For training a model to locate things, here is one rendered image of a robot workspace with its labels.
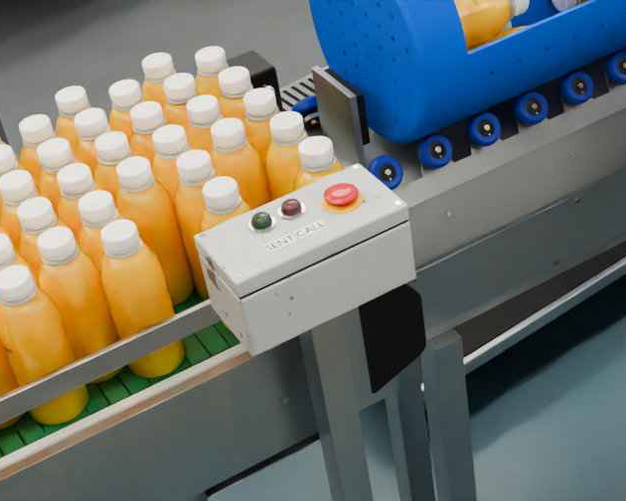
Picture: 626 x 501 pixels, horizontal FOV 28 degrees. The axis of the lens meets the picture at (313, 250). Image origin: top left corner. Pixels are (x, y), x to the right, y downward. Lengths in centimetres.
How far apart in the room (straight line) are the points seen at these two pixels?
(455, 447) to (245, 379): 59
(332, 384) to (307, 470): 112
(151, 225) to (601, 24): 62
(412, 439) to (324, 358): 76
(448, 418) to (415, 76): 62
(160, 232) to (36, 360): 22
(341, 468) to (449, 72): 48
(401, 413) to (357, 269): 80
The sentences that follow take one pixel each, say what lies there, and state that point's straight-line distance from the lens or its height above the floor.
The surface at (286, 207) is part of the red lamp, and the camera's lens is 128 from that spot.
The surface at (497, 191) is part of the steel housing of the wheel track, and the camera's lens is 165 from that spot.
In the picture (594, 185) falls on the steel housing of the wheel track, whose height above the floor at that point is 82.
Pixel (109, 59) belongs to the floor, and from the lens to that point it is 406.
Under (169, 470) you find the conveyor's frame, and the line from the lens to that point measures 148.
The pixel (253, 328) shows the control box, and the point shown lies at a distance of 125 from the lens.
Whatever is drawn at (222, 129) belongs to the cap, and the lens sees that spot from 146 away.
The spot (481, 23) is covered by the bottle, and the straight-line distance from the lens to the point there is 157.
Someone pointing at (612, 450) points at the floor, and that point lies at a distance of 250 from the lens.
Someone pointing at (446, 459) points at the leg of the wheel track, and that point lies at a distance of 196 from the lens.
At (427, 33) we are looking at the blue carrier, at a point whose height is 115.
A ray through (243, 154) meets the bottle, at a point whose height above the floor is 106.
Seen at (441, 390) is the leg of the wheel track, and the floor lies 54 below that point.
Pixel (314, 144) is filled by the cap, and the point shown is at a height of 109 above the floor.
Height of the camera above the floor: 185
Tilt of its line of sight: 38 degrees down
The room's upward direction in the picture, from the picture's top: 10 degrees counter-clockwise
